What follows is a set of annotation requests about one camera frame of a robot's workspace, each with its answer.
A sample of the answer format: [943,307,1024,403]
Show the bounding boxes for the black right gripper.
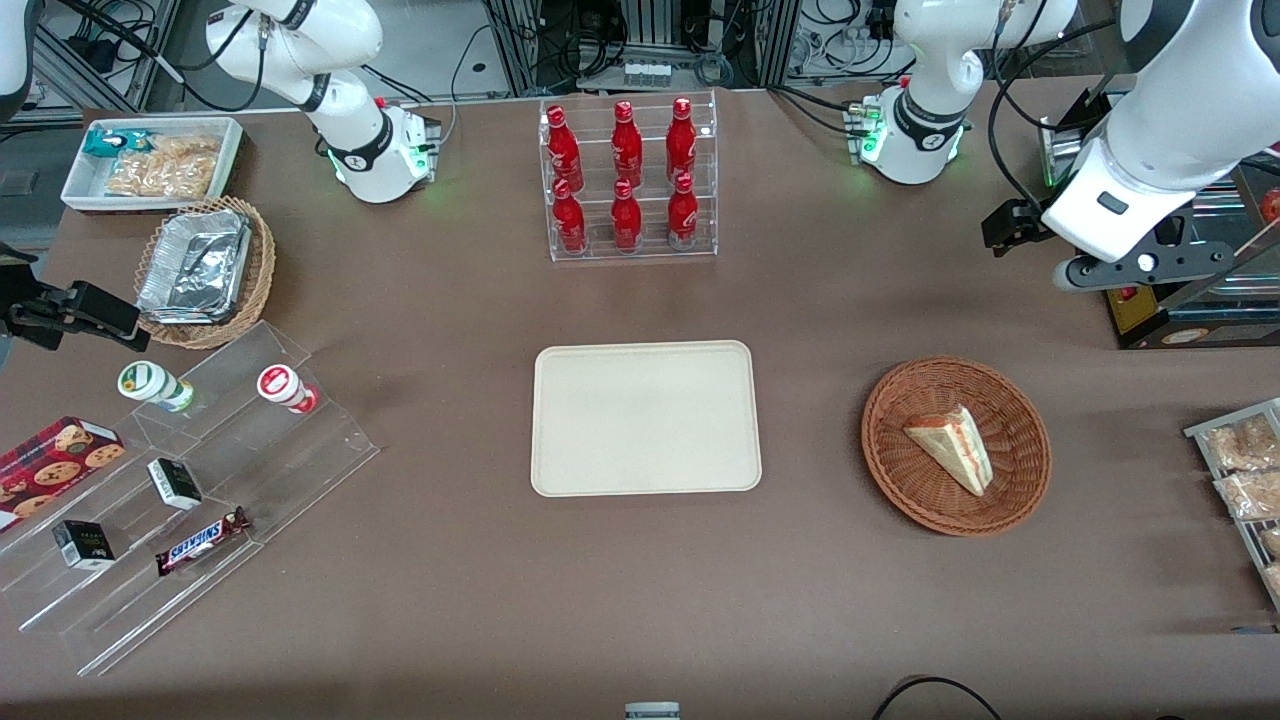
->
[0,283,69,352]

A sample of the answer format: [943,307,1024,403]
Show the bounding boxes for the triangular sandwich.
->
[903,404,995,498]

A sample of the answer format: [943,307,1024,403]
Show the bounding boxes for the oval light wicker basket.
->
[133,195,277,350]

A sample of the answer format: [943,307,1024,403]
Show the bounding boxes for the round brown wicker basket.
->
[861,356,1053,538]

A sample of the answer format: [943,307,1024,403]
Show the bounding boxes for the beige plastic tray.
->
[530,340,763,498]

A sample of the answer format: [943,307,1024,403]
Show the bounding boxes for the black food warmer machine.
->
[1038,75,1280,351]

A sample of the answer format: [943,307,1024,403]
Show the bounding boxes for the green lid drink cup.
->
[117,360,197,414]

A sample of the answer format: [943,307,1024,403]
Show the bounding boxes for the white rectangular plastic bin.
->
[60,116,245,215]

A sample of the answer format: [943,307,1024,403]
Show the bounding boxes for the red cookie box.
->
[0,416,128,536]

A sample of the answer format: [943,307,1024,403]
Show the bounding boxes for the stacked aluminium foil containers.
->
[136,208,254,327]

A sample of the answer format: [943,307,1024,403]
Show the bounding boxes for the teal snack packet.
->
[83,128,157,160]

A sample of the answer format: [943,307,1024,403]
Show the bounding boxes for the clear bag of crackers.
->
[104,134,224,200]

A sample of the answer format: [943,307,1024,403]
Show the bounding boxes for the small black white box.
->
[52,519,117,572]
[146,457,205,512]

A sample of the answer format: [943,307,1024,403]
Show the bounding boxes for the red lid drink cup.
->
[256,364,321,416]

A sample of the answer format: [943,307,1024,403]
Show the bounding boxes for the snickers chocolate bar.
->
[154,506,252,578]

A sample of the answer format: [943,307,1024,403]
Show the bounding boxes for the clear acrylic stepped stand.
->
[0,320,382,678]

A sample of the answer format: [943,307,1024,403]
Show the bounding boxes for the red drink bottle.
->
[666,173,701,251]
[551,179,589,255]
[545,105,585,189]
[666,97,699,184]
[610,101,645,187]
[609,179,644,253]

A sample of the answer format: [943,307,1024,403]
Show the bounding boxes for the clear acrylic bottle rack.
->
[539,90,719,264]

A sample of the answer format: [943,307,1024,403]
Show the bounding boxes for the grey wire rack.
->
[1183,397,1280,613]

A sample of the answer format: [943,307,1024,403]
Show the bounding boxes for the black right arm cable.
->
[174,12,273,114]

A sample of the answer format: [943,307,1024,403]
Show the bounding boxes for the black cable loop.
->
[869,676,1004,720]

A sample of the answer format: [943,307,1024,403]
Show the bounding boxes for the aluminium frame rack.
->
[478,0,803,93]

